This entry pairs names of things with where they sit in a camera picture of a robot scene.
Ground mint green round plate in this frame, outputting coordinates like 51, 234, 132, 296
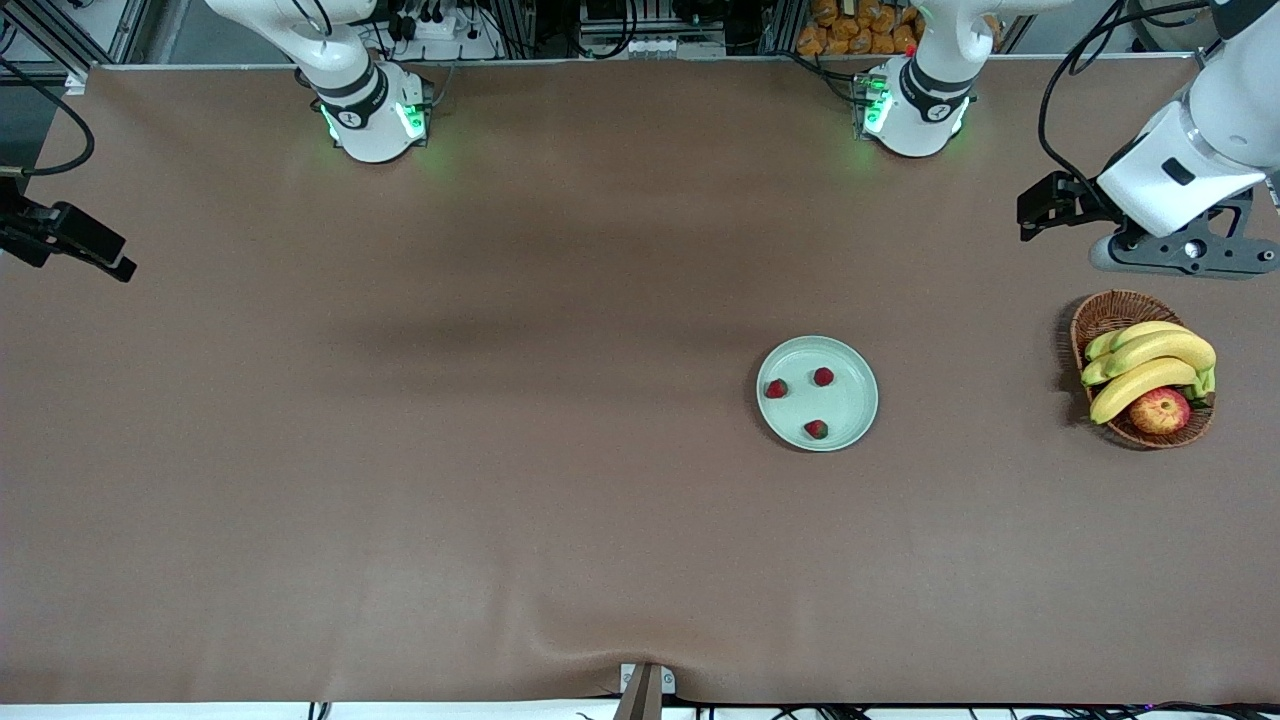
756, 336, 879, 452

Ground brown wicker basket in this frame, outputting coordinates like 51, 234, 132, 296
1070, 290, 1216, 451

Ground small greenish yellow banana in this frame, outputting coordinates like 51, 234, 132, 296
1086, 321, 1191, 361

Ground grey rounded background housing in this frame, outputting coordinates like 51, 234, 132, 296
1125, 0, 1216, 51

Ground red yellow apple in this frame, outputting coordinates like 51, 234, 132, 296
1130, 388, 1192, 436

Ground bag of orange snacks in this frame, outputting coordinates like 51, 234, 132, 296
797, 0, 923, 57

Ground white power strip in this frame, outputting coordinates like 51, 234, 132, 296
385, 0, 501, 59

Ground black background equipment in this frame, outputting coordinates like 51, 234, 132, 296
580, 0, 731, 36

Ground brown table cover mat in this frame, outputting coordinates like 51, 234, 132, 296
0, 52, 1280, 706

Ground dark mounting bar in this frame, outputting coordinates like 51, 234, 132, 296
612, 668, 664, 720

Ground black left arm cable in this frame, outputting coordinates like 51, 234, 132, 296
1038, 0, 1216, 196

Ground aluminium frame profile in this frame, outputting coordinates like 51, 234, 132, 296
0, 0, 151, 86

